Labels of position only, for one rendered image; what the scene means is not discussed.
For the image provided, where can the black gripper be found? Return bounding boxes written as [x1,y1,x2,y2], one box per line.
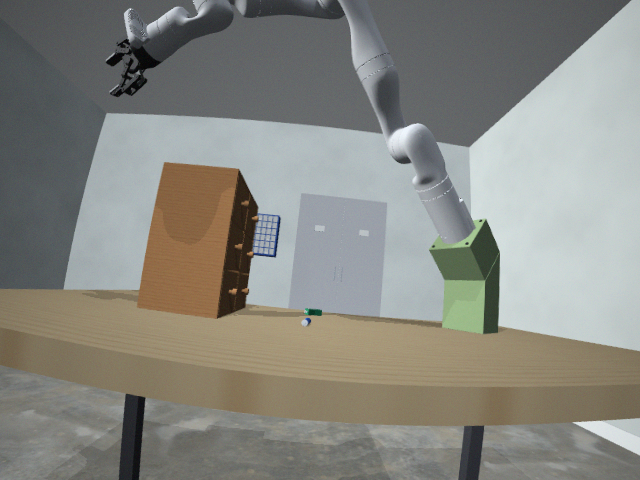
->
[106,35,161,97]

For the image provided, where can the small brown wooden chest of drawers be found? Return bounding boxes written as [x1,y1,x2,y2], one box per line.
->
[137,162,258,319]

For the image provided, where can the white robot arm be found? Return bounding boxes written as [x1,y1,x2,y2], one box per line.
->
[124,0,476,244]

